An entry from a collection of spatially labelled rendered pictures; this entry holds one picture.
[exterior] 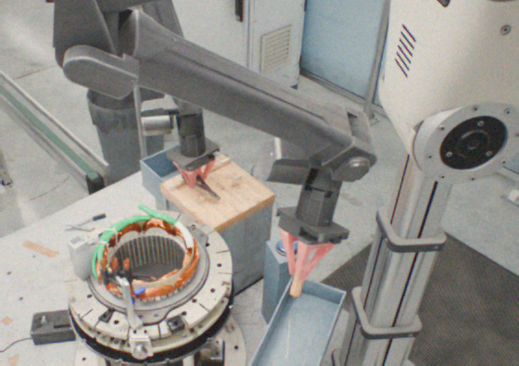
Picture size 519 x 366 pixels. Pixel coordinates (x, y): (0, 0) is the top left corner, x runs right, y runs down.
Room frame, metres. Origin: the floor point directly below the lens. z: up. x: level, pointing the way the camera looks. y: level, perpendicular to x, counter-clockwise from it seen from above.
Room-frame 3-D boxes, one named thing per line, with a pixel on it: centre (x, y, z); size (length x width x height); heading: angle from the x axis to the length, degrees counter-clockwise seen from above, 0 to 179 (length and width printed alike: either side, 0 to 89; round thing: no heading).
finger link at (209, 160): (0.96, 0.08, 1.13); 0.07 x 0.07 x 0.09; 40
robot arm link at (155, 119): (0.95, 0.13, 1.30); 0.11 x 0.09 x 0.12; 94
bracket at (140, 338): (0.54, 0.15, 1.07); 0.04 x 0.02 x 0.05; 92
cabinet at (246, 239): (0.97, 0.03, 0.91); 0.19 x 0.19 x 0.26; 39
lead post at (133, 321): (0.57, 0.16, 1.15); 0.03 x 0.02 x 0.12; 36
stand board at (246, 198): (0.97, 0.03, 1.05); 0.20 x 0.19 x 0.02; 39
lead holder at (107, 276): (0.58, 0.18, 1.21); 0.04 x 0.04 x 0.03; 44
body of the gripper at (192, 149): (0.96, 0.08, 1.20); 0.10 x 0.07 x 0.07; 130
